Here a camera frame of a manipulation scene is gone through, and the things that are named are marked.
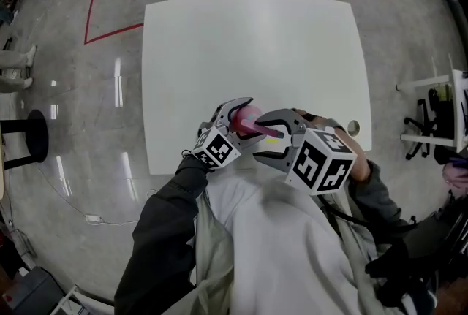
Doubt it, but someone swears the pink rounded object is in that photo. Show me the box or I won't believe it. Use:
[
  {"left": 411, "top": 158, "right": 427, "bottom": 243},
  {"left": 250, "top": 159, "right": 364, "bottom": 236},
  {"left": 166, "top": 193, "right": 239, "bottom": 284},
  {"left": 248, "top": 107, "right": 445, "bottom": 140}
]
[{"left": 442, "top": 157, "right": 468, "bottom": 186}]

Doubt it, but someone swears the person's right forearm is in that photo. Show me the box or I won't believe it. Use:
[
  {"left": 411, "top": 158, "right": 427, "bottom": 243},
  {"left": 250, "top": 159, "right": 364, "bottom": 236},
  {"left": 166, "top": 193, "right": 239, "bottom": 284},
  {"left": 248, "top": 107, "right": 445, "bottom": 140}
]
[{"left": 347, "top": 156, "right": 411, "bottom": 235}]

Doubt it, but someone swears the white floor cable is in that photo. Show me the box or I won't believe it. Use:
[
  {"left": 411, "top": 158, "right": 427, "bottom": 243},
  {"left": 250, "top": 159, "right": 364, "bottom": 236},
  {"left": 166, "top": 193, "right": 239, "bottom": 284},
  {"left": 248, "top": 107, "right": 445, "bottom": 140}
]
[{"left": 36, "top": 167, "right": 140, "bottom": 226}]

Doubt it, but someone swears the person's right hand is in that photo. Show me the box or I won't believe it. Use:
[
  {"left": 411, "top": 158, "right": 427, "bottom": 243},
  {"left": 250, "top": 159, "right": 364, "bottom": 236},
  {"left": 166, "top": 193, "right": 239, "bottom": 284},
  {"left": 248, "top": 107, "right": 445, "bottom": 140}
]
[{"left": 293, "top": 107, "right": 369, "bottom": 181}]

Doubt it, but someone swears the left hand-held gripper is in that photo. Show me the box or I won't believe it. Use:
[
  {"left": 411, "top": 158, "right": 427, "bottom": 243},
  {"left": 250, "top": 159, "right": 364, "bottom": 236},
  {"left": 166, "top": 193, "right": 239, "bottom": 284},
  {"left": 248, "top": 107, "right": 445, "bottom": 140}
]
[{"left": 190, "top": 96, "right": 265, "bottom": 171}]

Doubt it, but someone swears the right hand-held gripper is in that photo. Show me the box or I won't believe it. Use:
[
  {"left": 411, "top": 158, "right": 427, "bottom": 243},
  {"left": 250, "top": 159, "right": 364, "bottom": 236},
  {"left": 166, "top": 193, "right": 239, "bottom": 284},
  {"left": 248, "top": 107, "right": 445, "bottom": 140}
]
[{"left": 252, "top": 107, "right": 358, "bottom": 196}]

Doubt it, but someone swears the black office chair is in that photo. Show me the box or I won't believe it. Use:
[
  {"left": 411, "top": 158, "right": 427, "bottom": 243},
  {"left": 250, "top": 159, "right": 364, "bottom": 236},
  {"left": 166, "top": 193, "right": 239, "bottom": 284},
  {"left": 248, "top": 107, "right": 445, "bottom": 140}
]
[{"left": 403, "top": 88, "right": 458, "bottom": 162}]

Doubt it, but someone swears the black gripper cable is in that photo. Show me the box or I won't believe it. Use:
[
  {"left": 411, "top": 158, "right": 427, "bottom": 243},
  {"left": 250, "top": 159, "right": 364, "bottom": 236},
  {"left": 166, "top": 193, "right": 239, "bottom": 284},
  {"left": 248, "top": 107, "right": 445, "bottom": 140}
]
[{"left": 317, "top": 192, "right": 371, "bottom": 226}]

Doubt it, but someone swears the grey equipment case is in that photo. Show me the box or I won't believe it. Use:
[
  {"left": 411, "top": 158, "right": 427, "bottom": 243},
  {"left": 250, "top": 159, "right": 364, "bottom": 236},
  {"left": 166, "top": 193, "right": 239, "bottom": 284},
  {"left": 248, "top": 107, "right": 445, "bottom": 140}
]
[{"left": 0, "top": 266, "right": 67, "bottom": 315}]

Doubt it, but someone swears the black seat chair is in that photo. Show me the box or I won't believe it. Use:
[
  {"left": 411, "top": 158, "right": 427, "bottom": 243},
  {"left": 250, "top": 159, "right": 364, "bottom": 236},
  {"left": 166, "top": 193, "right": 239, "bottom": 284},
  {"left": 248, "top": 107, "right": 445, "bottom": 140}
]
[{"left": 365, "top": 192, "right": 468, "bottom": 308}]

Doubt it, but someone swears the pink spray bottle cap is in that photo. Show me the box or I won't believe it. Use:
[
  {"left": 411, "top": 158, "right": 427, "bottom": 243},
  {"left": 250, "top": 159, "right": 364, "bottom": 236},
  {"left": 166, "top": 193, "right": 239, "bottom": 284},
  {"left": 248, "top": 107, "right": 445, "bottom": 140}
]
[{"left": 243, "top": 114, "right": 286, "bottom": 141}]

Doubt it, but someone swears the person's torso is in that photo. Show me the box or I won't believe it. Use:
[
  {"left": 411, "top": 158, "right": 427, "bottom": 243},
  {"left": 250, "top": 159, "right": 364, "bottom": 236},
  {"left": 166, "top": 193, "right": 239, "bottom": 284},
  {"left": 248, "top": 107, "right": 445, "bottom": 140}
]
[{"left": 189, "top": 170, "right": 403, "bottom": 315}]

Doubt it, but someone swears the pink round container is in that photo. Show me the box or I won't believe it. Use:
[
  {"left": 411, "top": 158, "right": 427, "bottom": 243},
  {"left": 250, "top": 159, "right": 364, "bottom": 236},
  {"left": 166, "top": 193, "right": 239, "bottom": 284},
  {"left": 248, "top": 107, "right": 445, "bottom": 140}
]
[{"left": 231, "top": 105, "right": 263, "bottom": 136}]

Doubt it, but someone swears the person's left forearm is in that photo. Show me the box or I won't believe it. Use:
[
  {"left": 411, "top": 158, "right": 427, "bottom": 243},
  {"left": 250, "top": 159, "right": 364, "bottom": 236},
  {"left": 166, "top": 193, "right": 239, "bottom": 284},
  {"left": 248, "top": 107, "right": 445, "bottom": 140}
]
[{"left": 113, "top": 156, "right": 210, "bottom": 315}]

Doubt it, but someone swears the white desk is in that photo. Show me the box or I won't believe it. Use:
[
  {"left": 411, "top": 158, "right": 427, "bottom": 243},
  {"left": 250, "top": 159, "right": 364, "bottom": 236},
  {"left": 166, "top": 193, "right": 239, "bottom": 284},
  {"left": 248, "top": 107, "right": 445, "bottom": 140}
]
[{"left": 395, "top": 68, "right": 468, "bottom": 154}]

